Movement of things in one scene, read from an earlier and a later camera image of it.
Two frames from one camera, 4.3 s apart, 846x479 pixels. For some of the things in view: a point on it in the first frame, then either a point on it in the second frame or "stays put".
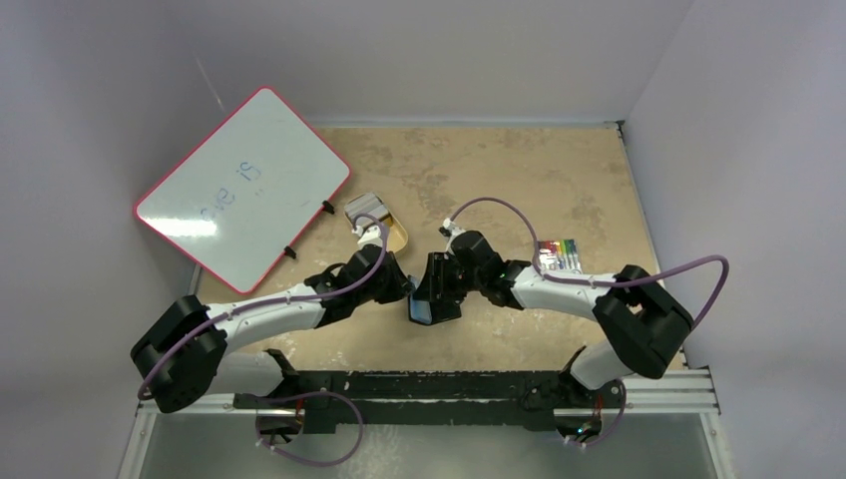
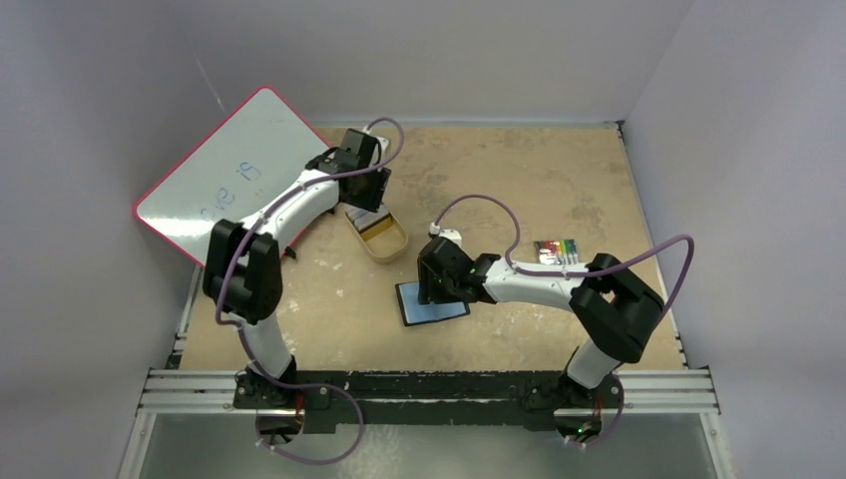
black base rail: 347,401 stays put
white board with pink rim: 245,195 stays put
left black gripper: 400,285 → 370,202
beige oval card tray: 397,239 stays put
